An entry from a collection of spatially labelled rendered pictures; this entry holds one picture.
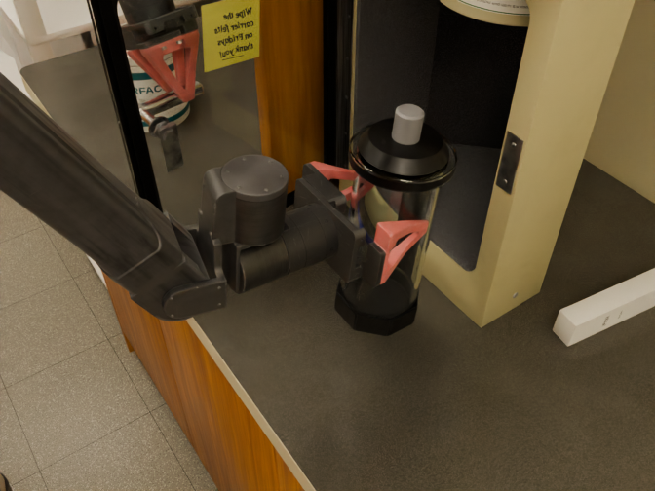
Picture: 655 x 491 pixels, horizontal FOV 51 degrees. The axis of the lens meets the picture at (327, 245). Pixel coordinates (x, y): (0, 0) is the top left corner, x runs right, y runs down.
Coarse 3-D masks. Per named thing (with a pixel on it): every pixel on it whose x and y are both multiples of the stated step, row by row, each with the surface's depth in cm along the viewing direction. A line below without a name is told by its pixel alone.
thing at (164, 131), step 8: (160, 128) 75; (168, 128) 74; (176, 128) 75; (160, 136) 74; (168, 136) 74; (176, 136) 75; (168, 144) 75; (176, 144) 76; (168, 152) 76; (176, 152) 77; (168, 160) 76; (176, 160) 77; (168, 168) 77; (176, 168) 78
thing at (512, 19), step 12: (444, 0) 72; (456, 0) 70; (468, 0) 69; (480, 0) 69; (492, 0) 68; (504, 0) 68; (516, 0) 67; (468, 12) 70; (480, 12) 69; (492, 12) 68; (504, 12) 68; (516, 12) 68; (528, 12) 68; (504, 24) 68; (516, 24) 68; (528, 24) 68
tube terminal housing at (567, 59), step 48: (528, 0) 61; (576, 0) 59; (624, 0) 63; (528, 48) 63; (576, 48) 63; (528, 96) 65; (576, 96) 68; (528, 144) 68; (576, 144) 74; (528, 192) 74; (528, 240) 81; (480, 288) 85; (528, 288) 90
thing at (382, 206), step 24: (360, 192) 68; (384, 192) 66; (408, 192) 64; (432, 192) 67; (360, 216) 70; (384, 216) 68; (408, 216) 68; (432, 216) 70; (408, 264) 72; (360, 288) 75; (384, 288) 74; (408, 288) 75; (384, 312) 77
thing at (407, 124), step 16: (400, 112) 64; (416, 112) 64; (384, 128) 68; (400, 128) 65; (416, 128) 65; (432, 128) 68; (368, 144) 66; (384, 144) 65; (400, 144) 66; (416, 144) 66; (432, 144) 66; (368, 160) 65; (384, 160) 64; (400, 160) 64; (416, 160) 64; (432, 160) 65
